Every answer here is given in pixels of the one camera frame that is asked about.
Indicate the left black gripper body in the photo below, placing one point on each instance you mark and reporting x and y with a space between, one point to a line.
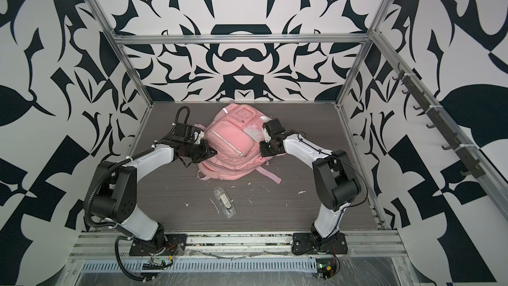
198 152

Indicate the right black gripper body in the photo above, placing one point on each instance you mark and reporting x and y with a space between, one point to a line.
268 148

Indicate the pink student backpack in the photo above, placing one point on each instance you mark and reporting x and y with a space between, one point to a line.
235 133

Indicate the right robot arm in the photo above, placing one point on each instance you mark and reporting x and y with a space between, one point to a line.
336 181

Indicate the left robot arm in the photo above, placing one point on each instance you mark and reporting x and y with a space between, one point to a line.
111 200

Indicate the clear plastic packet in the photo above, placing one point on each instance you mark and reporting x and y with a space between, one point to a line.
225 202

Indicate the green lit circuit board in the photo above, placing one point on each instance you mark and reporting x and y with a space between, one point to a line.
328 271

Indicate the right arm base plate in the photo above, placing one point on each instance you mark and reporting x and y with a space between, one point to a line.
310 243

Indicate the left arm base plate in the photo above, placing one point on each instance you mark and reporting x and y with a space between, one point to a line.
169 245

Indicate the white cable duct strip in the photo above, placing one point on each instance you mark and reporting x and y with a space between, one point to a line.
202 265

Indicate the aluminium cage frame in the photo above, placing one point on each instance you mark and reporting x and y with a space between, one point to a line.
492 183

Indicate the wall hook rail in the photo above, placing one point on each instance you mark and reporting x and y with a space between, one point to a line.
465 150

